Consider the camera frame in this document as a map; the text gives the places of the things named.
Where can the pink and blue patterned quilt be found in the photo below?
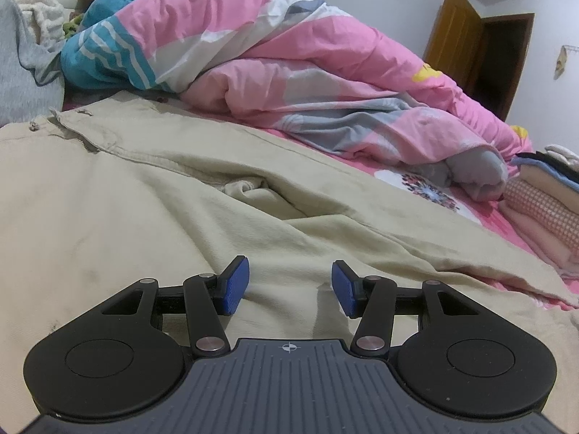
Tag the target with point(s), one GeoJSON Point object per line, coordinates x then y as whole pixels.
{"type": "Point", "coordinates": [294, 54]}

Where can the yellow wall hanging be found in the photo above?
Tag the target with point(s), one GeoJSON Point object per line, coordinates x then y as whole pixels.
{"type": "Point", "coordinates": [562, 61]}

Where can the white fluffy blanket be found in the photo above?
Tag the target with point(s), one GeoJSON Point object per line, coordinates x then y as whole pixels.
{"type": "Point", "coordinates": [45, 13]}

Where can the green patterned cloth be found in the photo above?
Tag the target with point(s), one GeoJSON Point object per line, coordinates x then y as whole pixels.
{"type": "Point", "coordinates": [72, 27]}

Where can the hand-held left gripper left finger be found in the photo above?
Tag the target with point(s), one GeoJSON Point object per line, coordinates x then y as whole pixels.
{"type": "Point", "coordinates": [237, 287]}

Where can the grey sweatshirt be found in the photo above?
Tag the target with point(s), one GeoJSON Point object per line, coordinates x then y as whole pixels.
{"type": "Point", "coordinates": [18, 68]}

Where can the stack of folded clothes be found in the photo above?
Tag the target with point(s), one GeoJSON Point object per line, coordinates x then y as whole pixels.
{"type": "Point", "coordinates": [543, 217]}

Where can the beige pants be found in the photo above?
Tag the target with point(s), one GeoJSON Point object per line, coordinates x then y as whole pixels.
{"type": "Point", "coordinates": [181, 199]}

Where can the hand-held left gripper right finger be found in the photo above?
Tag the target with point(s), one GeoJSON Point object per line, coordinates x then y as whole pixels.
{"type": "Point", "coordinates": [346, 289]}

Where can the wooden door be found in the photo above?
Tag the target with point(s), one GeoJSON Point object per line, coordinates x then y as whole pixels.
{"type": "Point", "coordinates": [452, 40]}

